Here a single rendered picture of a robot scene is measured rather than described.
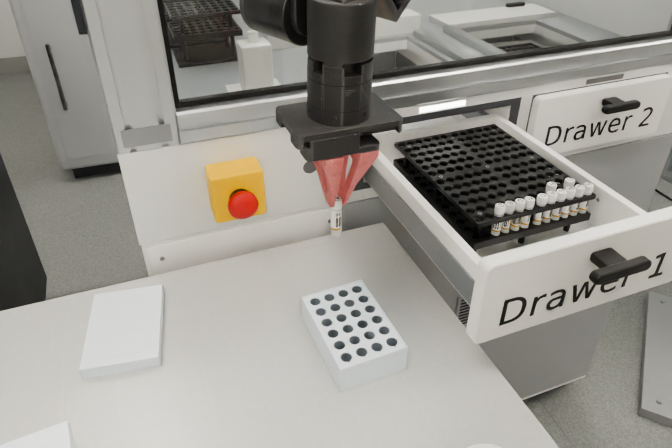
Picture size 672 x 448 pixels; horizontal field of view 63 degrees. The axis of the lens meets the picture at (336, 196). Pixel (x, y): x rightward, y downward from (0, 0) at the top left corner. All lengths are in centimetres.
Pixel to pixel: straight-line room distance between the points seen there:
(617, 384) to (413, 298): 112
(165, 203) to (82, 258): 144
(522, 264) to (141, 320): 46
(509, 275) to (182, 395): 38
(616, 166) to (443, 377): 66
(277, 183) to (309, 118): 33
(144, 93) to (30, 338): 34
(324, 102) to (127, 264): 171
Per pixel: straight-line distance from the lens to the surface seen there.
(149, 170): 76
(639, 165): 125
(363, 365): 64
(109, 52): 71
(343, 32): 45
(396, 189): 76
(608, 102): 104
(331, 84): 47
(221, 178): 73
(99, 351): 73
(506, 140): 87
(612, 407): 175
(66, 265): 221
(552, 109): 98
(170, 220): 81
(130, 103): 72
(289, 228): 86
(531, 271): 61
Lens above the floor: 128
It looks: 33 degrees down
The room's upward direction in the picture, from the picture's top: straight up
